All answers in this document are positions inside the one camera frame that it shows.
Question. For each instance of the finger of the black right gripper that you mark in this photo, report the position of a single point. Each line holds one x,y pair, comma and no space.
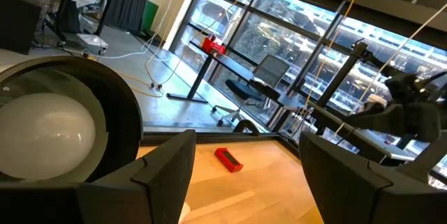
366,116

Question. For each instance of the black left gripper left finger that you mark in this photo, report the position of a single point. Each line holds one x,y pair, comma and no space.
139,199

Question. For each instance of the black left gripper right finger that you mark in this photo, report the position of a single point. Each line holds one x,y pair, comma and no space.
349,196

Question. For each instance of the red device with dark screen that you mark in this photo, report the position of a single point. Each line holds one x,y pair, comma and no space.
228,160

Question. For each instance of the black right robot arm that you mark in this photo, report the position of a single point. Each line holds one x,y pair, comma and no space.
429,157

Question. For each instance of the dark office desk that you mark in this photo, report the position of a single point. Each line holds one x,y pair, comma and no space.
384,147

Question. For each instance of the office chair with castors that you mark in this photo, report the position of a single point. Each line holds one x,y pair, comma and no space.
272,70

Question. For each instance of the black office desk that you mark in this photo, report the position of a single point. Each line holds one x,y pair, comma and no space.
237,67

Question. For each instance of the cream bucket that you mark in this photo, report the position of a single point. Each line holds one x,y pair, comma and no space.
374,101

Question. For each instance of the black extrusion stand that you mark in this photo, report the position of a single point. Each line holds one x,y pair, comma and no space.
344,74

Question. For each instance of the white flat box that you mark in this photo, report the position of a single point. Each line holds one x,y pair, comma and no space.
91,40

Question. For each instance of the red box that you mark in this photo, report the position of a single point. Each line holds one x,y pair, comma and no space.
213,46

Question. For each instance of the green panel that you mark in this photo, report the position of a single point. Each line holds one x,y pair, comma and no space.
151,14

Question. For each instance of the black work table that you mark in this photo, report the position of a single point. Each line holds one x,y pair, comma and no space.
103,14

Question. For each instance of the black curtain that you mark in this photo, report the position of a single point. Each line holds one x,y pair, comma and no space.
132,4

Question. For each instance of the black cabinet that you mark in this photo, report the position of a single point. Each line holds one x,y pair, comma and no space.
17,21

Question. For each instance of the black window frame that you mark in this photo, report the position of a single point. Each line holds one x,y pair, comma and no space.
321,42

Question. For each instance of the black aluminium table frame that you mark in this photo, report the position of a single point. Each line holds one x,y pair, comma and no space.
216,137

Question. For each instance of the white camera on table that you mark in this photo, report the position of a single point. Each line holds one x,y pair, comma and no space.
45,136

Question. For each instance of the black table-edge camera mount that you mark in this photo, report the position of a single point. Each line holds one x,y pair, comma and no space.
246,122

